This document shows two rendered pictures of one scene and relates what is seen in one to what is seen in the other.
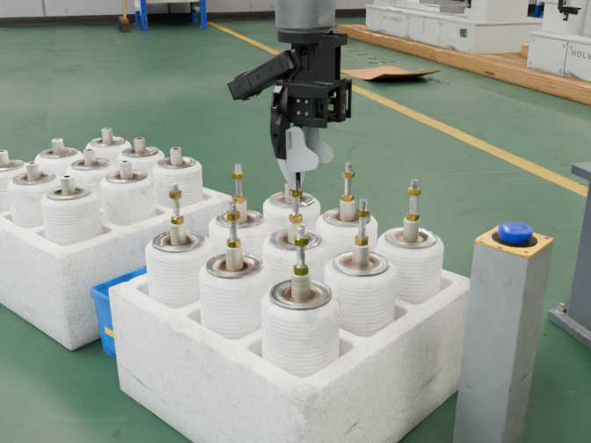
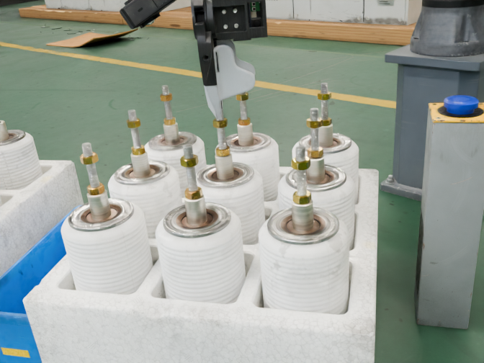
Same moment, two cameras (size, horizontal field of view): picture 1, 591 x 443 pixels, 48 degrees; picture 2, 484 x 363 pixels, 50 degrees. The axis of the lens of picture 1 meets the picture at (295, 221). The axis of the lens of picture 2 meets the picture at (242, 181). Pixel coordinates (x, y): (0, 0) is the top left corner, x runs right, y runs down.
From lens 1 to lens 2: 0.42 m
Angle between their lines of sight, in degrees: 25
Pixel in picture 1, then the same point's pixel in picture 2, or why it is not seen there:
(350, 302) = not seen: hidden behind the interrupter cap
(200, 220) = (52, 193)
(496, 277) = (459, 150)
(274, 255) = (219, 196)
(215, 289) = (197, 252)
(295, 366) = (326, 305)
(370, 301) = (345, 212)
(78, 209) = not seen: outside the picture
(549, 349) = (404, 214)
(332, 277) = not seen: hidden behind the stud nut
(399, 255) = (330, 160)
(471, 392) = (436, 267)
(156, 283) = (93, 272)
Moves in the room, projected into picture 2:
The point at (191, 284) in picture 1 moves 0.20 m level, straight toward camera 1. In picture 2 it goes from (137, 258) to (245, 348)
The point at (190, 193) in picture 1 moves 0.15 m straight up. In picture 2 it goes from (31, 168) to (7, 82)
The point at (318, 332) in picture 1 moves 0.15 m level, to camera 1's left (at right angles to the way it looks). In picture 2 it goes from (344, 258) to (214, 312)
